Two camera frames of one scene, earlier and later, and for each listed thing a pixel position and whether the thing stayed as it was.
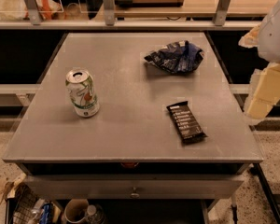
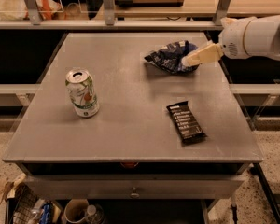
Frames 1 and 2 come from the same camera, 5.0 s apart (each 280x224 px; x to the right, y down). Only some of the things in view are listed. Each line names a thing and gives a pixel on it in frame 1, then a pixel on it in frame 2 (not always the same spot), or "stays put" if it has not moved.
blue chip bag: [179, 57] stays put
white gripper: [275, 36] → [231, 40]
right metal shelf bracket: [220, 15] stays put
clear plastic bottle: [94, 214] stays put
